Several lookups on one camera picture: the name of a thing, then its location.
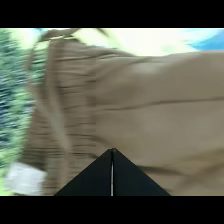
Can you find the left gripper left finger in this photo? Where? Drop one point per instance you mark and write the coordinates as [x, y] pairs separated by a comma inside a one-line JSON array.
[[93, 178]]

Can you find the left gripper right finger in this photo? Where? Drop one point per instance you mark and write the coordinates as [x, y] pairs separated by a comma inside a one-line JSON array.
[[133, 178]]

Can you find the brown garment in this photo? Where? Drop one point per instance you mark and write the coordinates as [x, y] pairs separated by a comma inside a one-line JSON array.
[[143, 100]]

